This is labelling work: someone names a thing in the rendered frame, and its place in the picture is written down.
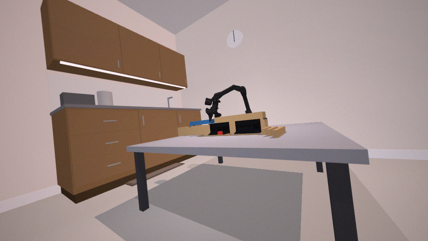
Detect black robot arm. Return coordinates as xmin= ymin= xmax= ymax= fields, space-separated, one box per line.
xmin=205 ymin=85 xmax=252 ymax=114

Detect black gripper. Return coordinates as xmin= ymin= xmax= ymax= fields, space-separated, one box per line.
xmin=206 ymin=106 xmax=221 ymax=121

